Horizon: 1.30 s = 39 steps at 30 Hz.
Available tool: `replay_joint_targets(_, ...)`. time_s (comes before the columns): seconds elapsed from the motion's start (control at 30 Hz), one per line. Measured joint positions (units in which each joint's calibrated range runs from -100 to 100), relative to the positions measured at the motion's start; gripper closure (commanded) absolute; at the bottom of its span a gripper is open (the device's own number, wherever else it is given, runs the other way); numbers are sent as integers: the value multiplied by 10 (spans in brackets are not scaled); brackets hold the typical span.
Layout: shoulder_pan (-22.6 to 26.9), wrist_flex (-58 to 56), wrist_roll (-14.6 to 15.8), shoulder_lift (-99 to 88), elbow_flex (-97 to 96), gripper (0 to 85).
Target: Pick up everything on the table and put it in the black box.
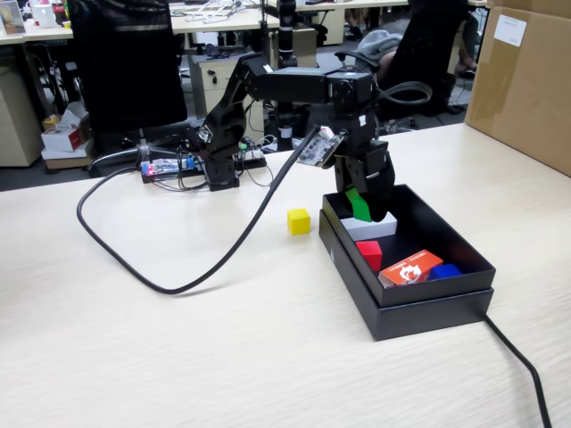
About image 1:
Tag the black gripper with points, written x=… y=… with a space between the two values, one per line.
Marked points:
x=357 y=134

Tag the red cube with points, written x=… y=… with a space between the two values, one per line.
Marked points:
x=370 y=254

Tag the yellow cube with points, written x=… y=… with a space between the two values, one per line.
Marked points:
x=299 y=222

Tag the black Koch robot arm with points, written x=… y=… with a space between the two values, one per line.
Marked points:
x=290 y=84

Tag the white rectangular box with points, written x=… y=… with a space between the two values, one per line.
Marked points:
x=383 y=231

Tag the black rectangular box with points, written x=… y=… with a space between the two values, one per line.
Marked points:
x=424 y=316

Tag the large brown cardboard box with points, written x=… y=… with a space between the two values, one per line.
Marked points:
x=522 y=89

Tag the orange printed carton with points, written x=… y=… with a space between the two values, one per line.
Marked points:
x=408 y=269

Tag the blue cube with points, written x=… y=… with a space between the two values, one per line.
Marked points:
x=446 y=271

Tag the grey cloth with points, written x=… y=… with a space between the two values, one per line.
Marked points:
x=377 y=44

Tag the black chrome-armed office chair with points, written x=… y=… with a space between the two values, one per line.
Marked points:
x=419 y=44

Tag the plain beige cabinet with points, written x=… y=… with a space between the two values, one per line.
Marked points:
x=305 y=44

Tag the black vertical pole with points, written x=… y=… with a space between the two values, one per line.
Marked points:
x=285 y=40

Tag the blue controller board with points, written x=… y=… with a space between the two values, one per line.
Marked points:
x=165 y=166

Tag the black mesh office chair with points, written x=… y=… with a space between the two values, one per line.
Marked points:
x=125 y=67

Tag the white and red carton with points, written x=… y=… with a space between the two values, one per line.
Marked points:
x=62 y=138

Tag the cola bottle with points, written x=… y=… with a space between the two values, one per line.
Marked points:
x=59 y=12

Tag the light wooden office desk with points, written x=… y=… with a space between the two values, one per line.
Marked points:
x=44 y=35

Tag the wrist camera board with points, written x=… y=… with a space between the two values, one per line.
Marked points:
x=319 y=151

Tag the large beige pedestal cabinet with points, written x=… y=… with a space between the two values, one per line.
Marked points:
x=18 y=120

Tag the picture frame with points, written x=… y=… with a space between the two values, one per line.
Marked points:
x=12 y=18

